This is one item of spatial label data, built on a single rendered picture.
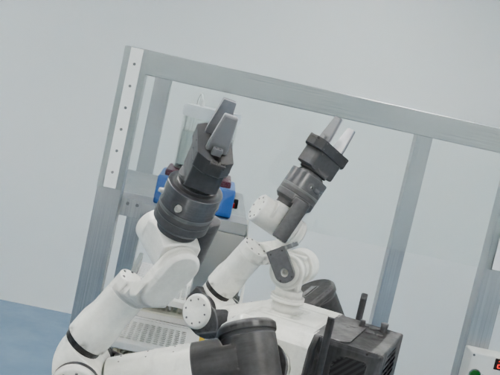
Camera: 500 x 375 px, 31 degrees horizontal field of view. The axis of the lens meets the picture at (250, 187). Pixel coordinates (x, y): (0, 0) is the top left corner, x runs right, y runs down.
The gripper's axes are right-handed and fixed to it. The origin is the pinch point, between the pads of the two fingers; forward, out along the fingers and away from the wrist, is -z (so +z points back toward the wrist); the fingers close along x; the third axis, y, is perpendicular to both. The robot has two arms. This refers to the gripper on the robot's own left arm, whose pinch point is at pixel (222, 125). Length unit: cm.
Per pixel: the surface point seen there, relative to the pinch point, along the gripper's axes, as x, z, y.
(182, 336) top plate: 76, 98, 30
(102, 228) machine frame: 68, 67, -2
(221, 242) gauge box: 71, 62, 27
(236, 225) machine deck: 72, 57, 29
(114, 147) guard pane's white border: 75, 48, -6
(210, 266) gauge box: 69, 68, 27
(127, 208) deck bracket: 75, 63, 2
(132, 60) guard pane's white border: 83, 29, -9
